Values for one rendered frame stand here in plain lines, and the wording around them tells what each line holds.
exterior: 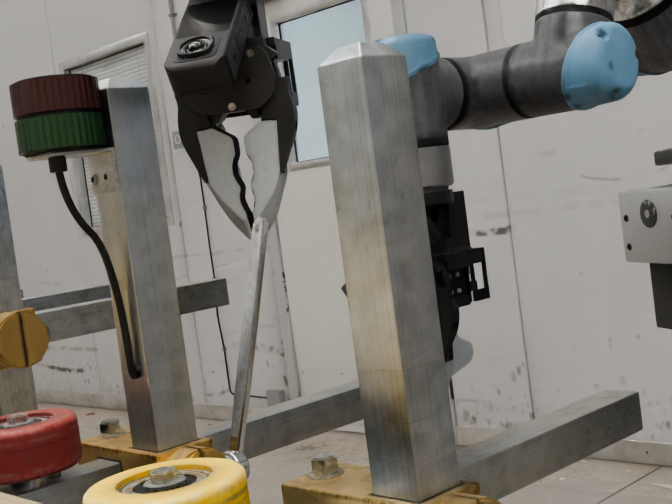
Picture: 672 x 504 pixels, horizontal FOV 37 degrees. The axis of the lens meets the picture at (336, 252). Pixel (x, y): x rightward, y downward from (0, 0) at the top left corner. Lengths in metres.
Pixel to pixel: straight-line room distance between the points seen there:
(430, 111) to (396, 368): 0.48
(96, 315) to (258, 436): 0.27
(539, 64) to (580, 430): 0.39
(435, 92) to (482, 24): 2.82
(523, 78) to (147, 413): 0.49
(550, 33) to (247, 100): 0.35
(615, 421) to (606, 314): 2.83
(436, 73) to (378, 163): 0.47
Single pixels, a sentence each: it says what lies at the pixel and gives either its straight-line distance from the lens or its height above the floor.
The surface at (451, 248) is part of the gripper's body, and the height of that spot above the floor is 0.97.
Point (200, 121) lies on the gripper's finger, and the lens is 0.78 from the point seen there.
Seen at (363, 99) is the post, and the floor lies 1.08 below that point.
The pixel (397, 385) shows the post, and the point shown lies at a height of 0.93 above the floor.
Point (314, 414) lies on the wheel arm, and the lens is 0.89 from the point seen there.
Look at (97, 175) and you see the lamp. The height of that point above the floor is 1.07.
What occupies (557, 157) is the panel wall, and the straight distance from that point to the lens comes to 3.63.
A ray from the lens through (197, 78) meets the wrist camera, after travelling 0.70.
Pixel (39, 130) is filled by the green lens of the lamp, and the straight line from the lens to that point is 0.71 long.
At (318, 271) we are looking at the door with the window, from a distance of 4.48.
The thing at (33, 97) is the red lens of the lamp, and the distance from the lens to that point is 0.71.
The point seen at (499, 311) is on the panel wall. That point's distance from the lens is 3.85.
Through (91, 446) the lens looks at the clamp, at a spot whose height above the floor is 0.87.
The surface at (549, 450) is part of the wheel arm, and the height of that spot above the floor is 0.84.
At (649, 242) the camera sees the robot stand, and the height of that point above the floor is 0.93.
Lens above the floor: 1.03
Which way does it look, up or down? 3 degrees down
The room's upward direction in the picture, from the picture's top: 8 degrees counter-clockwise
